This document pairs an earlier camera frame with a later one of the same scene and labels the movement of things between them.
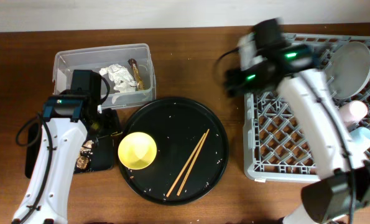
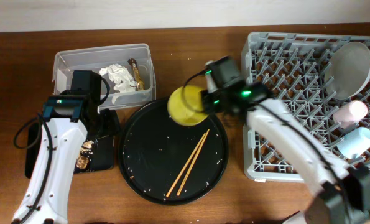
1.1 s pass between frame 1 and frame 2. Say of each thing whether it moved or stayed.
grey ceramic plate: stayed
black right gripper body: moved
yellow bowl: moved
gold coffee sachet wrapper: stayed
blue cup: stayed
